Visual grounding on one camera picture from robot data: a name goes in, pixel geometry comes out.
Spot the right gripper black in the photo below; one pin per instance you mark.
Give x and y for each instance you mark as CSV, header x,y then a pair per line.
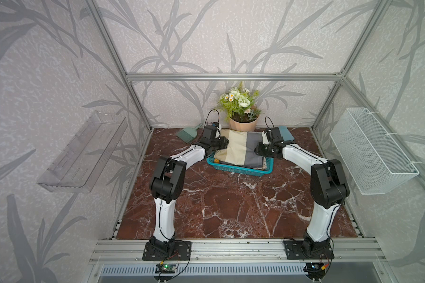
x,y
258,149

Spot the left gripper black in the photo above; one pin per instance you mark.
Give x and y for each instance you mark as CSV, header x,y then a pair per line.
x,y
223,145

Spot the teal plastic basket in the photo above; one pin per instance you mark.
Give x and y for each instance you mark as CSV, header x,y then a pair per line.
x,y
242,170

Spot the beige and grey pillowcase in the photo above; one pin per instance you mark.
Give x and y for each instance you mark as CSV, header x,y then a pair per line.
x,y
241,150

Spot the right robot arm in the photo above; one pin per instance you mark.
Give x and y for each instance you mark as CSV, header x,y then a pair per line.
x,y
328,184

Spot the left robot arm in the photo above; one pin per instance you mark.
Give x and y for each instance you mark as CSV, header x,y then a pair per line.
x,y
168,180

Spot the blue toy scoop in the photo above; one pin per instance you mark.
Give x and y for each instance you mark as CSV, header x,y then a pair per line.
x,y
286,134

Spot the green toy dustpan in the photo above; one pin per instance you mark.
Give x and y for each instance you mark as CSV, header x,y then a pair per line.
x,y
188,134

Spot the potted artificial flower plant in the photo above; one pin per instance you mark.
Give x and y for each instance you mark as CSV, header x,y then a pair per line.
x,y
239,106

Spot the right controller board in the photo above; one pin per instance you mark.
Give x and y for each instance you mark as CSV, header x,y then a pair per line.
x,y
316,268

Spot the controller board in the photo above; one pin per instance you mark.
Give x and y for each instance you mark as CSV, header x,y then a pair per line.
x,y
316,268
166,268

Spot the left controller board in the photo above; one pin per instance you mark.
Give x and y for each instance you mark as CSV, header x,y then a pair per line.
x,y
166,268

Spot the aluminium cage frame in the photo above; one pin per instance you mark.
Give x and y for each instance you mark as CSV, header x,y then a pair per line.
x,y
341,78

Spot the white wire wall basket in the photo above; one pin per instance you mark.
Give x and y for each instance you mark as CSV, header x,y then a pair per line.
x,y
375,161

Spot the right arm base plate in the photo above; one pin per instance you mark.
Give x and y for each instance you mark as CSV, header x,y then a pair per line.
x,y
308,249

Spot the aluminium front rail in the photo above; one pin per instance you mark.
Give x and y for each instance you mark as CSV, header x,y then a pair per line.
x,y
237,250

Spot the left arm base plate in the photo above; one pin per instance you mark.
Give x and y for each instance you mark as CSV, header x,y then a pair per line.
x,y
156,250

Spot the clear acrylic wall shelf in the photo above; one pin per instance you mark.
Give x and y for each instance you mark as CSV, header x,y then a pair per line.
x,y
78,167

